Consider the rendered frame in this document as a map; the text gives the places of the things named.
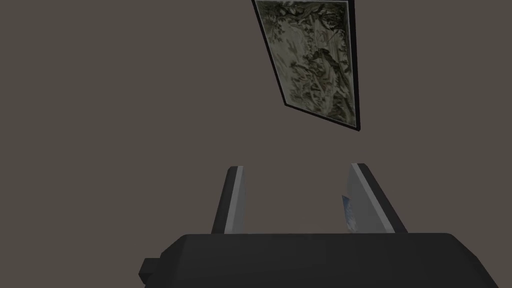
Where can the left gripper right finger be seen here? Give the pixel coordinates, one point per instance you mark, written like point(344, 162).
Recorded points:
point(370, 204)

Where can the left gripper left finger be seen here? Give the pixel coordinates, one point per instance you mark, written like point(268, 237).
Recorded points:
point(230, 204)

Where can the black-framed landscape picture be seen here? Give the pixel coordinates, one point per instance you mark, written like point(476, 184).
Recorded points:
point(316, 60)

